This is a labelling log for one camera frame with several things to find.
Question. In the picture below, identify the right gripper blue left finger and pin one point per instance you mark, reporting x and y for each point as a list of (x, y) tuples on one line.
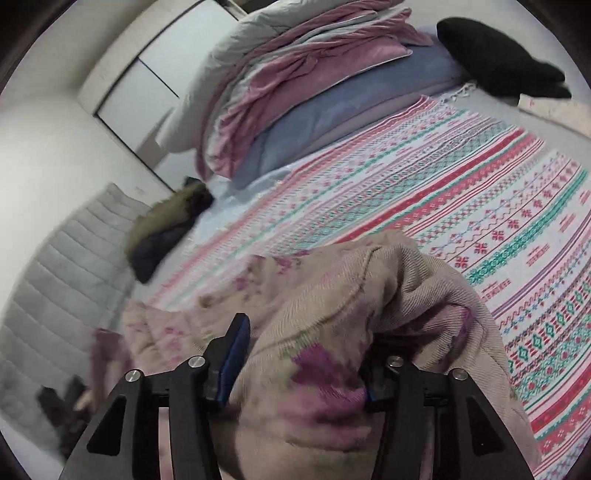
[(122, 439)]

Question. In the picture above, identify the person's left hand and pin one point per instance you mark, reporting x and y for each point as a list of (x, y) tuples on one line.
[(88, 401)]

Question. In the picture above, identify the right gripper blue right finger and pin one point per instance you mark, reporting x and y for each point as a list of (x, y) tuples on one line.
[(436, 425)]

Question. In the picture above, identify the white wardrobe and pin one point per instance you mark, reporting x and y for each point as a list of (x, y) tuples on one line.
[(142, 74)]

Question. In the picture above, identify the light blue checked sheet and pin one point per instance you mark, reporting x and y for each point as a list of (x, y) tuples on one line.
[(230, 204)]

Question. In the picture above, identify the grey quilted headboard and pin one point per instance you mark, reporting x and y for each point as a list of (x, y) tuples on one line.
[(76, 283)]

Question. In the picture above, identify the blue folded blanket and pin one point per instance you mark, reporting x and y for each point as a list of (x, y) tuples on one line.
[(290, 137)]

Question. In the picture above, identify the pink floral padded jacket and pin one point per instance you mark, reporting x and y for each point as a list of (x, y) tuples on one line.
[(296, 409)]

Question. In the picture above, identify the mauve folded blanket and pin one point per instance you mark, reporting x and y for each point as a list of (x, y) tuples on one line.
[(380, 111)]

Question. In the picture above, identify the folded white floral cloth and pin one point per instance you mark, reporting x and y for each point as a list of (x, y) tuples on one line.
[(570, 114)]

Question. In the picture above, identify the striped patterned bed blanket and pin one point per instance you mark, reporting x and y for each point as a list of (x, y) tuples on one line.
[(503, 201)]

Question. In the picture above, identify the black garment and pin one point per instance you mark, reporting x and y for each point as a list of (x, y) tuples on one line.
[(498, 63)]

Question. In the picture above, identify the grey and pink folded quilt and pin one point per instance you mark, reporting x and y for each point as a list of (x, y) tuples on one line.
[(272, 61)]

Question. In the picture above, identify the olive and black jacket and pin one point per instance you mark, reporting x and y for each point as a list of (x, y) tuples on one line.
[(154, 235)]

